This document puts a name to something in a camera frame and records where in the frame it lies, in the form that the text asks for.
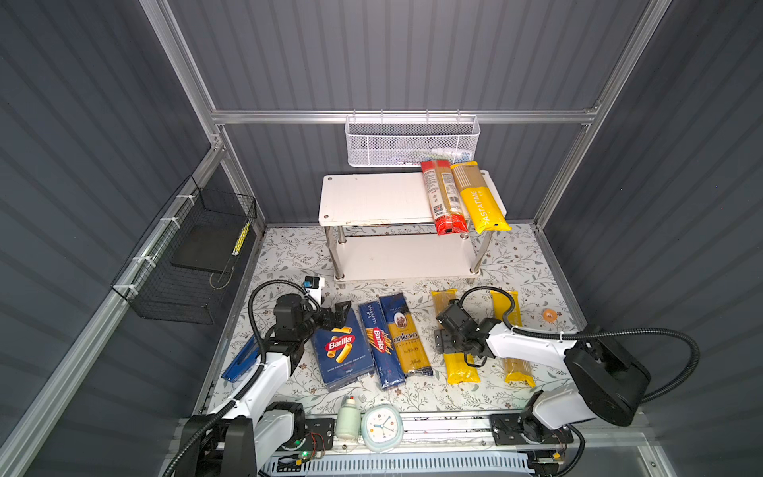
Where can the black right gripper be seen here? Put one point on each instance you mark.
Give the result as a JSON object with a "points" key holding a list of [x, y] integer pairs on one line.
{"points": [[441, 341]]}

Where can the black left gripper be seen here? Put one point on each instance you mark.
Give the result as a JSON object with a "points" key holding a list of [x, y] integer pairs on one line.
{"points": [[338, 317]]}

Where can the blue yellow spaghetti bag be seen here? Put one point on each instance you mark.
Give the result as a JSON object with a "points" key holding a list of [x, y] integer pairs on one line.
{"points": [[405, 336]]}

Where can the red yellow spaghetti bag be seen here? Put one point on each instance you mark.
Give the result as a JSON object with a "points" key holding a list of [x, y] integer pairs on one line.
{"points": [[443, 197]]}

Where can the yellow pasta bag tan window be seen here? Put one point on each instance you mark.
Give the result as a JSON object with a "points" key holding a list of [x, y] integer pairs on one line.
{"points": [[484, 211]]}

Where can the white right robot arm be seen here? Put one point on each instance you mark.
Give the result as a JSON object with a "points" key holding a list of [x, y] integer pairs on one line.
{"points": [[607, 381]]}

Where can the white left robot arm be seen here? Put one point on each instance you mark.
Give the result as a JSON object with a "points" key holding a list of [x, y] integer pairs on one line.
{"points": [[251, 425]]}

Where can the white two-tier metal shelf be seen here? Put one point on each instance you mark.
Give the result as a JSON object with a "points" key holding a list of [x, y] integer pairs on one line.
{"points": [[357, 209]]}

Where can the blue Barilla rigatoni box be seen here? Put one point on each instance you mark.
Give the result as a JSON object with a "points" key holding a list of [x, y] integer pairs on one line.
{"points": [[343, 354]]}

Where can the blue Barilla spaghetti box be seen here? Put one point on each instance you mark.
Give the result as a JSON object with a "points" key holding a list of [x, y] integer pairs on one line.
{"points": [[388, 367]]}

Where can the orange tape roll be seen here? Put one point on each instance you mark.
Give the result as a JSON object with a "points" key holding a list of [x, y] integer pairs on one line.
{"points": [[550, 315]]}

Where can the blue flat box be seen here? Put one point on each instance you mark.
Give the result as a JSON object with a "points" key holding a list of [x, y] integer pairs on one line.
{"points": [[245, 359]]}

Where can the small pale green bottle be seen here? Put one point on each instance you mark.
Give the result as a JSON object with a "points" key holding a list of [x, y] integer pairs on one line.
{"points": [[348, 422]]}

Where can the mint green alarm clock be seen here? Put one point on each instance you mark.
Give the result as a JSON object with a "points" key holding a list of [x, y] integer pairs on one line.
{"points": [[382, 428]]}

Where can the white ribbed vent strip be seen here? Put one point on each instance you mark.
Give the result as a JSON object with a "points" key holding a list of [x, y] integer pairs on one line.
{"points": [[377, 464]]}

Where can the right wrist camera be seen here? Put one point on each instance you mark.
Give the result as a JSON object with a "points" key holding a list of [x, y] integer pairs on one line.
{"points": [[456, 320]]}

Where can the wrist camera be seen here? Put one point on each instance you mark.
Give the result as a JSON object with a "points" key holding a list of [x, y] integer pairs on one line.
{"points": [[456, 320], [314, 285]]}

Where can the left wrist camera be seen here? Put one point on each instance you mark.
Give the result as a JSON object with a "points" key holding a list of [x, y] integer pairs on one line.
{"points": [[314, 285]]}

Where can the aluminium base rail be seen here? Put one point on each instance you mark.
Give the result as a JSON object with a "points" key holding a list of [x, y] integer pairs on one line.
{"points": [[453, 432]]}

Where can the black wire side basket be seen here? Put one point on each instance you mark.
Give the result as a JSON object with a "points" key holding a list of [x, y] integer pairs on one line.
{"points": [[186, 271]]}

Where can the white wire wall basket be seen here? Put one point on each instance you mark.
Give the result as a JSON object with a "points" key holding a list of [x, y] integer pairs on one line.
{"points": [[403, 142]]}

